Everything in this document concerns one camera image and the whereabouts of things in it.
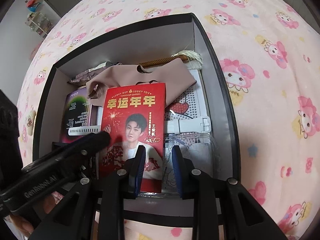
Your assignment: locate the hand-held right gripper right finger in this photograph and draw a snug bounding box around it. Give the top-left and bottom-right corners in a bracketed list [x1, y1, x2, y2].
[172, 145, 294, 240]

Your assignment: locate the red envelope packet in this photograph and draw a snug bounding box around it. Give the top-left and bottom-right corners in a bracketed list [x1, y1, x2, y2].
[99, 82, 167, 193]

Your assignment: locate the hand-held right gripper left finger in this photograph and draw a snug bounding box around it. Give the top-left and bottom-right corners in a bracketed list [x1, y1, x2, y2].
[29, 145, 147, 240]

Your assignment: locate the pink printed blanket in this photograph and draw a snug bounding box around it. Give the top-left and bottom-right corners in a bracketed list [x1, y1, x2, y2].
[15, 0, 320, 240]

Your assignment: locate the wooden comb with tassel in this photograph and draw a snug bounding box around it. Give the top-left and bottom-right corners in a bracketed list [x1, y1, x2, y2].
[136, 50, 203, 68]

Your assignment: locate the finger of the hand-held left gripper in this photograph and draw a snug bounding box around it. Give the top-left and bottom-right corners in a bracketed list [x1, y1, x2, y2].
[22, 132, 112, 175]

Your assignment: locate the person's left hand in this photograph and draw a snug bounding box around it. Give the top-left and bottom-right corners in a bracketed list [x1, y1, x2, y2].
[5, 215, 40, 240]

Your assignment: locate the purple screen protector box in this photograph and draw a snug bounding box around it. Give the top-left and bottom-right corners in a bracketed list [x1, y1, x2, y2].
[59, 87, 103, 143]

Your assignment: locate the black box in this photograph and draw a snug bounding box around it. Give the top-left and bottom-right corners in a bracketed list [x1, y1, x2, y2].
[34, 12, 242, 219]

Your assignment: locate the beige cloth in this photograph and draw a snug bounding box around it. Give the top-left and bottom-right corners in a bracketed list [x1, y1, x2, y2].
[86, 57, 198, 107]

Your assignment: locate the white shelf rack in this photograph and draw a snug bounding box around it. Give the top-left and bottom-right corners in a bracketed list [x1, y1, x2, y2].
[25, 0, 53, 39]

